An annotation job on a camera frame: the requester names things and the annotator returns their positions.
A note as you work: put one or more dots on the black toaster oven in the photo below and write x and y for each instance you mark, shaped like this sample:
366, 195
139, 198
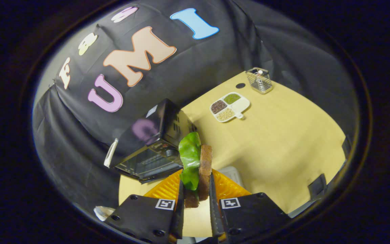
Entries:
161, 122

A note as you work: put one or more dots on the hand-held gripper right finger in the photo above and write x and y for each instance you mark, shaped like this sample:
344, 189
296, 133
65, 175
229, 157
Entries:
214, 210

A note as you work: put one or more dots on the white divided grain dish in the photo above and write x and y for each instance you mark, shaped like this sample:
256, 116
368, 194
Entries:
230, 106

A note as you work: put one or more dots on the small black round disc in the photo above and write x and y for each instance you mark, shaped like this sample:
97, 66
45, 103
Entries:
240, 85

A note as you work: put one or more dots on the clear acrylic holder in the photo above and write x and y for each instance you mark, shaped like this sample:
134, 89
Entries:
259, 80

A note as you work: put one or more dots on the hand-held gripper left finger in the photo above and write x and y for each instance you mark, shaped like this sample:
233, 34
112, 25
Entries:
179, 210

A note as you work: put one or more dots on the lettuce sandwich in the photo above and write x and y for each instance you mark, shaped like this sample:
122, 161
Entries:
205, 169

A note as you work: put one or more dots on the white plastic tray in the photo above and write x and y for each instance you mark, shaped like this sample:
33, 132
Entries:
230, 173

